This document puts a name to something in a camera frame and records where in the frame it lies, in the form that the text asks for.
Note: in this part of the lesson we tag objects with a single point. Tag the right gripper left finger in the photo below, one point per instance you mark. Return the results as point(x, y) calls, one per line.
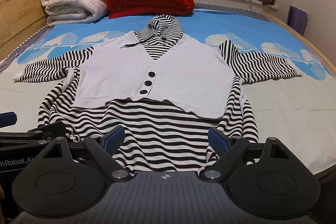
point(102, 150)

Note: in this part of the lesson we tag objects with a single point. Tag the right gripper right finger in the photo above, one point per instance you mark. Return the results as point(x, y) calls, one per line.
point(230, 152)

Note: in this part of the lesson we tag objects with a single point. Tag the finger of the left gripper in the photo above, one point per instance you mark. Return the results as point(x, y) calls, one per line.
point(7, 119)

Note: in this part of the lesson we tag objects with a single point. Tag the striped hoodie with white vest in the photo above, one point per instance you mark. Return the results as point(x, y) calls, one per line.
point(165, 88)

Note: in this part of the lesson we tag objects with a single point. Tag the blue white patterned bedspread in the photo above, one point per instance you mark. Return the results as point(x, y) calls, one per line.
point(299, 111)

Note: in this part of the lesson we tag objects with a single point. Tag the wooden bed headboard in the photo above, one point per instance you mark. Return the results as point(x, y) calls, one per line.
point(19, 20)

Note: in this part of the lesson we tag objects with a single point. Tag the purple bag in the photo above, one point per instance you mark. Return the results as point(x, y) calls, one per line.
point(297, 19)

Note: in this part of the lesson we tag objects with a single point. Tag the wooden bed frame edge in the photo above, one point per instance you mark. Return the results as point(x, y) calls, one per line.
point(324, 60)

